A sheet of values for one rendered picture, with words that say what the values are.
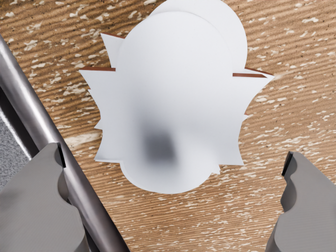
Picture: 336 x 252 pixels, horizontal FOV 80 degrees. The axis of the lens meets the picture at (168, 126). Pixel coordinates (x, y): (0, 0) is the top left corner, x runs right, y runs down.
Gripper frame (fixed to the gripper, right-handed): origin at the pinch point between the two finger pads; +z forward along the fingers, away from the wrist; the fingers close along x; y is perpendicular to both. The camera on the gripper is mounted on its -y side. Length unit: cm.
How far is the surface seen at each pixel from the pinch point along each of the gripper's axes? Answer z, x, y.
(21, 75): 8.6, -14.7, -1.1
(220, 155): 1.8, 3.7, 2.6
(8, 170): 8.6, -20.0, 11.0
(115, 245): 8.8, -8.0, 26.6
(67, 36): 6.5, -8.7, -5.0
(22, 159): 8.6, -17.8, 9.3
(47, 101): 6.5, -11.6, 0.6
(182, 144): 1.8, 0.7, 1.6
